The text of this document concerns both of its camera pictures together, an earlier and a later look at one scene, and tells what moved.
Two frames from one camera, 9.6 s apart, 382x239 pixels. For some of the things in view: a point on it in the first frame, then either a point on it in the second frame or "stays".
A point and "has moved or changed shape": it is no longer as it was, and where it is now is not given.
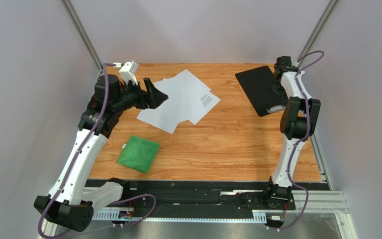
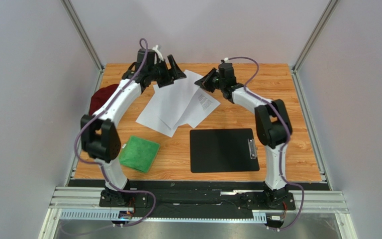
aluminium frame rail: (321, 201) stays
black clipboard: (256, 83) -> (221, 150)
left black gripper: (152, 98) -> (171, 74)
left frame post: (82, 35) stays
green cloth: (139, 153) stays
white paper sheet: (184, 103) has moved or changed shape
